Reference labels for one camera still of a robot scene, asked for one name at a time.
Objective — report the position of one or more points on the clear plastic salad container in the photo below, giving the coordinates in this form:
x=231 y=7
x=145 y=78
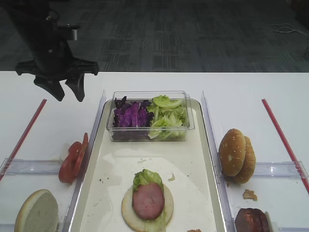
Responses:
x=149 y=95

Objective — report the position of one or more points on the middle red tomato slice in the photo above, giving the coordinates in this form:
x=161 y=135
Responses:
x=76 y=146

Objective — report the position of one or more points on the front red tomato slice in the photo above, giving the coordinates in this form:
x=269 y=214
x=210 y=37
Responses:
x=66 y=174

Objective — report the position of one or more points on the right clear long divider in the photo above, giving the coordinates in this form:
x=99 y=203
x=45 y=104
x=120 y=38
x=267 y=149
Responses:
x=228 y=220

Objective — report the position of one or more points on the red strip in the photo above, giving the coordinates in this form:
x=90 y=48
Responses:
x=287 y=145
x=22 y=138

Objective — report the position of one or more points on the brown crumb on table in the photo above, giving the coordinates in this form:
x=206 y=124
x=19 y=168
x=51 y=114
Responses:
x=249 y=195

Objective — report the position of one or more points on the bottom bun on tray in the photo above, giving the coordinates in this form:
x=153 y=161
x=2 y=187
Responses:
x=140 y=225

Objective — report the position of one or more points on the rear red tomato slice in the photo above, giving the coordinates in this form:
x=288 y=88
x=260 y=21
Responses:
x=84 y=144

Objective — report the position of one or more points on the round pink ham slice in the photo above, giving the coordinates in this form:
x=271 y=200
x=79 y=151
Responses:
x=148 y=201

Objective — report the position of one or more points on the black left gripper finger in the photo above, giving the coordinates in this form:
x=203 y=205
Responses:
x=51 y=86
x=76 y=84

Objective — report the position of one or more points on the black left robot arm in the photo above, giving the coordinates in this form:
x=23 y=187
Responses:
x=34 y=12

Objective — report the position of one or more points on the purple cabbage pile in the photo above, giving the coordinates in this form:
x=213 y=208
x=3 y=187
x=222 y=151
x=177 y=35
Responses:
x=130 y=117

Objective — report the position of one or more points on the left clear long divider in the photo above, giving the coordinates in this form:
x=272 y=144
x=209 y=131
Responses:
x=68 y=221

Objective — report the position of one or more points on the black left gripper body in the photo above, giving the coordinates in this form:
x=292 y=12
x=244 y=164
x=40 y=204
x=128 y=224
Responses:
x=52 y=56

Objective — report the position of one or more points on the orange crumb on tray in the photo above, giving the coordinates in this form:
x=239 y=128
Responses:
x=194 y=230

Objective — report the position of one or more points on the white stopper near patties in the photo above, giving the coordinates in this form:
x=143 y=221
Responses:
x=273 y=227

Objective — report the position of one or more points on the rear brown bun top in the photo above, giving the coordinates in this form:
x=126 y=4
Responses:
x=248 y=167

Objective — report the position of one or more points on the green lettuce leaf on bun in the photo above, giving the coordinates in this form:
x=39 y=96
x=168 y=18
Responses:
x=146 y=177

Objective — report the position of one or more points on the left red strip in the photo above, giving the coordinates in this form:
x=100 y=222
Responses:
x=22 y=138

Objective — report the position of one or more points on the right red strip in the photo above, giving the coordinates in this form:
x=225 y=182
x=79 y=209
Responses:
x=287 y=145

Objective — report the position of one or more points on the clear long divider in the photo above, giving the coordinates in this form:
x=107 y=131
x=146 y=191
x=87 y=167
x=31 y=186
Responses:
x=228 y=220
x=68 y=221

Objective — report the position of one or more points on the white cut bun half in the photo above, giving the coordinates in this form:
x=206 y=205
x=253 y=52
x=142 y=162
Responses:
x=39 y=213

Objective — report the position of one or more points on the front sesame bun top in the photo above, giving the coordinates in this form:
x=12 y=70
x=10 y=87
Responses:
x=232 y=152

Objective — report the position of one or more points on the red tomato slice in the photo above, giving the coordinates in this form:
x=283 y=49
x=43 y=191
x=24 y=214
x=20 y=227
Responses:
x=84 y=144
x=66 y=174
x=76 y=146

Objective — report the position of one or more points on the upper right clear holder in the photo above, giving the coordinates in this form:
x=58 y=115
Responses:
x=287 y=169

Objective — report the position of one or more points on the upper left clear holder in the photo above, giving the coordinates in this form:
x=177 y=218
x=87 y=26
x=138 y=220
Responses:
x=27 y=167

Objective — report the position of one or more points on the green lettuce pile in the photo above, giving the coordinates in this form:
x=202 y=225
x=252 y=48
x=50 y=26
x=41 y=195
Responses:
x=169 y=117

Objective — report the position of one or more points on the clear holder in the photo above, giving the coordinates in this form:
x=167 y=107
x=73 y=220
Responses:
x=27 y=167
x=287 y=169

